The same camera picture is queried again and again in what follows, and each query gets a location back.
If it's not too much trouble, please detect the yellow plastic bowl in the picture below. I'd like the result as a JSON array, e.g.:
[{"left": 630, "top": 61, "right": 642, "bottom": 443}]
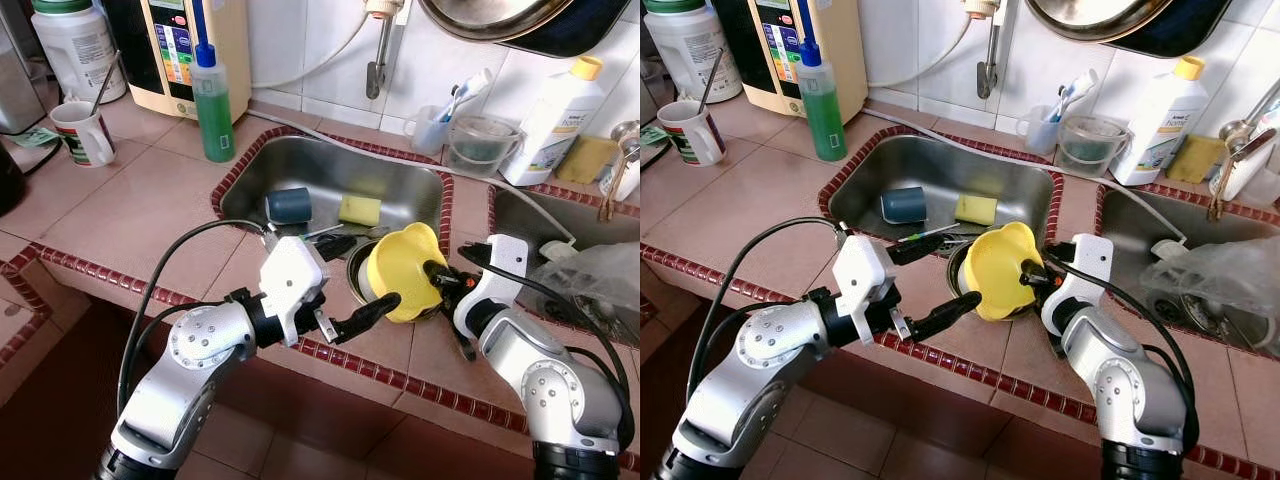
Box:
[
  {"left": 366, "top": 222, "right": 448, "bottom": 324},
  {"left": 962, "top": 221, "right": 1046, "bottom": 323}
]

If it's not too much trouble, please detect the blue mug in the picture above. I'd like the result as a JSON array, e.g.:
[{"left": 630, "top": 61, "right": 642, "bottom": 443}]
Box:
[
  {"left": 880, "top": 187, "right": 929, "bottom": 225},
  {"left": 265, "top": 187, "right": 314, "bottom": 226}
]

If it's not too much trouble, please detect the stainless steel bowl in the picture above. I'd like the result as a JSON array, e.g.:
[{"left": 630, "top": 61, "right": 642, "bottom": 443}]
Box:
[
  {"left": 345, "top": 238, "right": 446, "bottom": 323},
  {"left": 945, "top": 238, "right": 1001, "bottom": 306}
]

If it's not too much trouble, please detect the bright yellow sponge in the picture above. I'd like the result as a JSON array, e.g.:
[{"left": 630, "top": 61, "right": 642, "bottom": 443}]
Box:
[
  {"left": 337, "top": 195, "right": 384, "bottom": 227},
  {"left": 953, "top": 194, "right": 999, "bottom": 227}
]

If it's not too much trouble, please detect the stainless steel sink basin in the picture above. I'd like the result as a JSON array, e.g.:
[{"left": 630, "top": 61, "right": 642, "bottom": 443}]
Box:
[
  {"left": 490, "top": 185, "right": 641, "bottom": 346},
  {"left": 828, "top": 135, "right": 1059, "bottom": 251},
  {"left": 1098, "top": 183, "right": 1280, "bottom": 356},
  {"left": 218, "top": 135, "right": 449, "bottom": 263}
]

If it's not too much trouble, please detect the clear plastic tub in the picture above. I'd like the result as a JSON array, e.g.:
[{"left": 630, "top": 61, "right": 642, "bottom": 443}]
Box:
[
  {"left": 1055, "top": 113, "right": 1134, "bottom": 179},
  {"left": 445, "top": 113, "right": 526, "bottom": 179}
]

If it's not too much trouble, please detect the green scouring pad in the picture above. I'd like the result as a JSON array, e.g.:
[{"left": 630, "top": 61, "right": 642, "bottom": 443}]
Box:
[
  {"left": 458, "top": 135, "right": 513, "bottom": 171},
  {"left": 1068, "top": 135, "right": 1123, "bottom": 171}
]

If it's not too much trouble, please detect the clear plastic bag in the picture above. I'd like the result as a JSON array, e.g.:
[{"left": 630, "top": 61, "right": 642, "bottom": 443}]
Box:
[
  {"left": 528, "top": 240, "right": 641, "bottom": 336},
  {"left": 1140, "top": 235, "right": 1280, "bottom": 349}
]

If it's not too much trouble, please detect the clear plastic cup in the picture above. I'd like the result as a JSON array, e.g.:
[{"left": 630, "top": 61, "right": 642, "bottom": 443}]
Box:
[
  {"left": 405, "top": 103, "right": 456, "bottom": 156},
  {"left": 1015, "top": 103, "right": 1066, "bottom": 156}
]

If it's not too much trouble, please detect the green soap bottle blue cap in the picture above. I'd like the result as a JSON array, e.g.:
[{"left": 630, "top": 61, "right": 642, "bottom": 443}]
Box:
[
  {"left": 190, "top": 42, "right": 238, "bottom": 164},
  {"left": 797, "top": 40, "right": 849, "bottom": 163}
]

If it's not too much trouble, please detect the brown wooden chopstick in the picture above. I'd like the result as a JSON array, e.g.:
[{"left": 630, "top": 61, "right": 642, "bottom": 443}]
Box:
[
  {"left": 1205, "top": 128, "right": 1276, "bottom": 223},
  {"left": 598, "top": 140, "right": 641, "bottom": 223}
]

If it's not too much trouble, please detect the white detergent bottle yellow cap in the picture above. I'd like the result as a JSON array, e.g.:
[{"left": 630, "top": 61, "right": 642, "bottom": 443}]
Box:
[
  {"left": 500, "top": 55, "right": 606, "bottom": 188},
  {"left": 1110, "top": 55, "right": 1211, "bottom": 188}
]

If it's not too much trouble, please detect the mustard yellow sponge cloth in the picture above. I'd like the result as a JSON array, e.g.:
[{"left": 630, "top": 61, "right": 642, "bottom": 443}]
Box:
[
  {"left": 555, "top": 135, "right": 621, "bottom": 186},
  {"left": 1165, "top": 133, "right": 1229, "bottom": 184}
]

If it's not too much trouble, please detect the white utensil holder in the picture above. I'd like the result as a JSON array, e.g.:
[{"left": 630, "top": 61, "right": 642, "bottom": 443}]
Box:
[
  {"left": 600, "top": 140, "right": 641, "bottom": 206},
  {"left": 1210, "top": 110, "right": 1280, "bottom": 206}
]

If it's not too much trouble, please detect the beige water ionizer appliance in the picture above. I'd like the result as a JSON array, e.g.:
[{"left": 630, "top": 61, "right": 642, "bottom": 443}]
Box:
[
  {"left": 712, "top": 0, "right": 869, "bottom": 126},
  {"left": 103, "top": 0, "right": 253, "bottom": 123}
]

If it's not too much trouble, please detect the white striped mug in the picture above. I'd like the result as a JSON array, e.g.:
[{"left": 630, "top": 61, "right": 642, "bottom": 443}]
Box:
[
  {"left": 657, "top": 100, "right": 728, "bottom": 167},
  {"left": 50, "top": 100, "right": 117, "bottom": 168}
]

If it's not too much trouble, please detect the hanging metal wok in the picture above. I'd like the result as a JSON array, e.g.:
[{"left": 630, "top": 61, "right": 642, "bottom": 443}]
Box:
[
  {"left": 418, "top": 0, "right": 631, "bottom": 59},
  {"left": 1025, "top": 0, "right": 1249, "bottom": 59}
]

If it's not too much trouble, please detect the thin metal stirrer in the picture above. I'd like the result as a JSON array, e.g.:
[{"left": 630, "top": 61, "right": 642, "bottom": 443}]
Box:
[
  {"left": 92, "top": 50, "right": 123, "bottom": 116},
  {"left": 697, "top": 48, "right": 725, "bottom": 113}
]

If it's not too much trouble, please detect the white plastic jug green cap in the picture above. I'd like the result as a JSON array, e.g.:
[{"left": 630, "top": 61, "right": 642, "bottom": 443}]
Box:
[
  {"left": 643, "top": 0, "right": 743, "bottom": 104},
  {"left": 30, "top": 0, "right": 129, "bottom": 104}
]

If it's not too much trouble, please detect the black round pot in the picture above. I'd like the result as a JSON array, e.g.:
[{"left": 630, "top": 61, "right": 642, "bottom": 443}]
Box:
[{"left": 0, "top": 140, "right": 28, "bottom": 216}]

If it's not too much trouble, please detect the grey metal appliance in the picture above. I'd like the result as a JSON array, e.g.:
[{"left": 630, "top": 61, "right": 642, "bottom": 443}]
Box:
[{"left": 0, "top": 15, "right": 49, "bottom": 136}]

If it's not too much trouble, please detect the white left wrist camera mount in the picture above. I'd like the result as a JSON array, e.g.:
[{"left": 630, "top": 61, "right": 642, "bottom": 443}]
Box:
[
  {"left": 832, "top": 233, "right": 901, "bottom": 348},
  {"left": 258, "top": 235, "right": 331, "bottom": 349}
]

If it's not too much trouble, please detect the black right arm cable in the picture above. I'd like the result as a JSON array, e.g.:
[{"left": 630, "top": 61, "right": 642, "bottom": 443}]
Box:
[
  {"left": 458, "top": 243, "right": 636, "bottom": 451},
  {"left": 1040, "top": 250, "right": 1201, "bottom": 451}
]

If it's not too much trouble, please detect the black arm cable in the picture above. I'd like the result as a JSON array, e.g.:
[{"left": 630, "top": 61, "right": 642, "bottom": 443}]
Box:
[
  {"left": 685, "top": 215, "right": 851, "bottom": 411},
  {"left": 1040, "top": 250, "right": 1201, "bottom": 451},
  {"left": 118, "top": 218, "right": 276, "bottom": 416},
  {"left": 458, "top": 243, "right": 636, "bottom": 451}
]

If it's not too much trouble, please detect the metal wall faucet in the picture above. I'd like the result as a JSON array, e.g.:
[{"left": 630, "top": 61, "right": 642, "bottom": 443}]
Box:
[
  {"left": 965, "top": 0, "right": 1006, "bottom": 101},
  {"left": 362, "top": 0, "right": 406, "bottom": 101}
]

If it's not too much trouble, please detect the white water hose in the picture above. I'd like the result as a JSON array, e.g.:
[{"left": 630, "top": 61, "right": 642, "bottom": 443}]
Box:
[
  {"left": 250, "top": 10, "right": 376, "bottom": 91},
  {"left": 865, "top": 10, "right": 976, "bottom": 91}
]

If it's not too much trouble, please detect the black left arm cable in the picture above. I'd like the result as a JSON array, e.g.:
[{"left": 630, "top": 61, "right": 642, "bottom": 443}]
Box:
[
  {"left": 685, "top": 215, "right": 851, "bottom": 411},
  {"left": 118, "top": 218, "right": 276, "bottom": 416}
]

